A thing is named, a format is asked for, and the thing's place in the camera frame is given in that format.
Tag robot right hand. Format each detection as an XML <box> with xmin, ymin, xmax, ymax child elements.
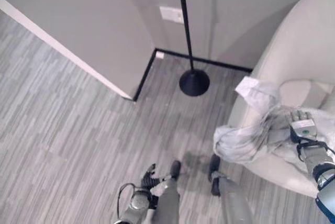
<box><xmin>288</xmin><ymin>109</ymin><xmax>319</xmax><ymax>142</ymax></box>

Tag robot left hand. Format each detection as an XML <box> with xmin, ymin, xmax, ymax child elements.
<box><xmin>140</xmin><ymin>163</ymin><xmax>161</xmax><ymax>189</ymax></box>

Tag light grey garment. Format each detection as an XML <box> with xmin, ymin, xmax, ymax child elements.
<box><xmin>213</xmin><ymin>75</ymin><xmax>335</xmax><ymax>164</ymax></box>

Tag cream white sofa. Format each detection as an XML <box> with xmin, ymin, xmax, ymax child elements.
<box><xmin>227</xmin><ymin>0</ymin><xmax>335</xmax><ymax>198</ymax></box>

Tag black clothes rack stand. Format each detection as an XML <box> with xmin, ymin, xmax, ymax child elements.
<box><xmin>176</xmin><ymin>0</ymin><xmax>210</xmax><ymax>96</ymax></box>

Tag silver robot right leg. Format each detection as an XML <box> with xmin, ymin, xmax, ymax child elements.
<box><xmin>208</xmin><ymin>154</ymin><xmax>255</xmax><ymax>224</ymax></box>

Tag black baseboard strip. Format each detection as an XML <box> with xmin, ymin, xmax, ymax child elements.
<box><xmin>132</xmin><ymin>48</ymin><xmax>253</xmax><ymax>102</ymax></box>

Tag white wall socket plate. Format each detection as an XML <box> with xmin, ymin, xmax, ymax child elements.
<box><xmin>159</xmin><ymin>6</ymin><xmax>185</xmax><ymax>24</ymax></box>

